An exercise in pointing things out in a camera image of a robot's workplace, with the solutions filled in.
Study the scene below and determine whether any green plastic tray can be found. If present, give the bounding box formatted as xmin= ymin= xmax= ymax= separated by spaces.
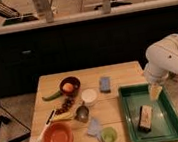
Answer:
xmin=118 ymin=84 xmax=178 ymax=142

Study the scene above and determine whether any green plastic cup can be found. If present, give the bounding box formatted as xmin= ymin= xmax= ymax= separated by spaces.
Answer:
xmin=100 ymin=127 xmax=117 ymax=142

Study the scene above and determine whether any dark brown bowl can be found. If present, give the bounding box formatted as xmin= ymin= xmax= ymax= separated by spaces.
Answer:
xmin=60 ymin=76 xmax=81 ymax=96

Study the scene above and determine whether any orange plastic bowl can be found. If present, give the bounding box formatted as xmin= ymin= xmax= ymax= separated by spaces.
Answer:
xmin=42 ymin=122 xmax=74 ymax=142

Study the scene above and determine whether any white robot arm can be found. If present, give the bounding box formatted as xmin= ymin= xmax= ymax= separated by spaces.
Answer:
xmin=143 ymin=33 xmax=178 ymax=101

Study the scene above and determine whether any white cup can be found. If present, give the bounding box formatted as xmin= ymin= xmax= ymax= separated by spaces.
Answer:
xmin=81 ymin=88 xmax=98 ymax=107

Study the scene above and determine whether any light blue cloth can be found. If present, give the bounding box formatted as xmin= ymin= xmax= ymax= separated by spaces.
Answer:
xmin=87 ymin=117 xmax=102 ymax=142

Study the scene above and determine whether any blue sponge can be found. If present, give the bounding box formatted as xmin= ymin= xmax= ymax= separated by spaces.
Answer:
xmin=99 ymin=77 xmax=111 ymax=93

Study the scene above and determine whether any red grapes bunch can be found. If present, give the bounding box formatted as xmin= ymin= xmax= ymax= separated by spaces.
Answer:
xmin=55 ymin=97 xmax=75 ymax=115

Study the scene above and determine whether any orange fruit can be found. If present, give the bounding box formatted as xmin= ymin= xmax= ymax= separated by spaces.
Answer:
xmin=63 ymin=83 xmax=74 ymax=93

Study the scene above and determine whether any green chili pepper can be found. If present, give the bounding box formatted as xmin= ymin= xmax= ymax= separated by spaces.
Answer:
xmin=42 ymin=90 xmax=63 ymax=102

